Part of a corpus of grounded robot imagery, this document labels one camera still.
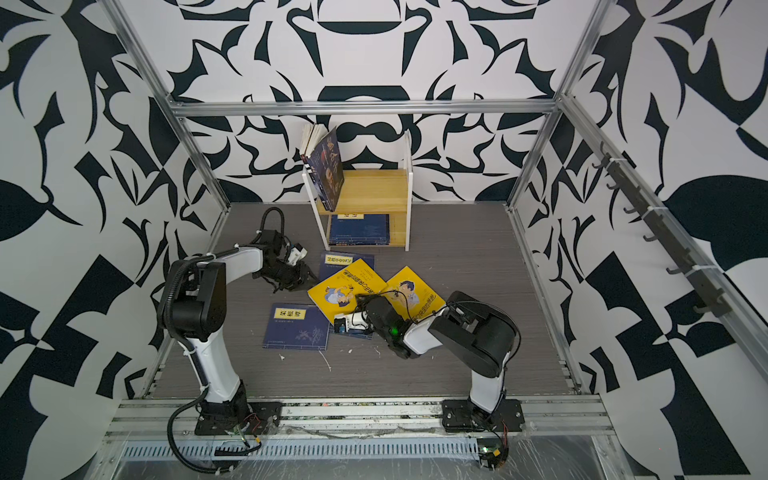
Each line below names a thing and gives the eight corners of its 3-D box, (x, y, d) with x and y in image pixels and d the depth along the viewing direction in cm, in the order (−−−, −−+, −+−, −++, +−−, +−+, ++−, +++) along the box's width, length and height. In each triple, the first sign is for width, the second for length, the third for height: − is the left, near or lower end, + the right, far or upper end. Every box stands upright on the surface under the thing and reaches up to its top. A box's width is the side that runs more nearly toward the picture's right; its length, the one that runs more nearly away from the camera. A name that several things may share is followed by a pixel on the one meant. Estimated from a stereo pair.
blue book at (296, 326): (264, 349, 87) (261, 346, 85) (275, 307, 96) (272, 303, 94) (327, 349, 88) (325, 346, 85) (332, 307, 96) (331, 303, 94)
